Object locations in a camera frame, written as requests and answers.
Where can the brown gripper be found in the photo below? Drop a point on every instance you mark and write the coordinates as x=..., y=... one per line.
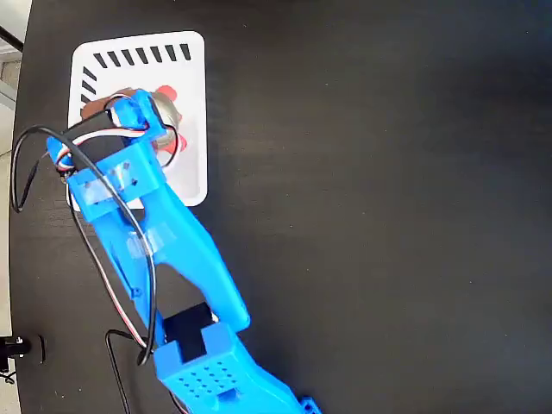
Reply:
x=152, y=113

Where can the red turtle toy grey shell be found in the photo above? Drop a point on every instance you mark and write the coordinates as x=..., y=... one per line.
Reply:
x=166, y=110

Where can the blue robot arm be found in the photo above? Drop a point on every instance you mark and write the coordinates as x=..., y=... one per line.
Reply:
x=185, y=241

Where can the white rectangular tray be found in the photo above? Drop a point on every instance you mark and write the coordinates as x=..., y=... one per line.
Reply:
x=190, y=69

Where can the black diagonal bar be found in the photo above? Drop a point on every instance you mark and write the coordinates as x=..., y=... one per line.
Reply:
x=10, y=38

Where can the black table clamp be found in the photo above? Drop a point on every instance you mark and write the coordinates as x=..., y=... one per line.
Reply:
x=21, y=348

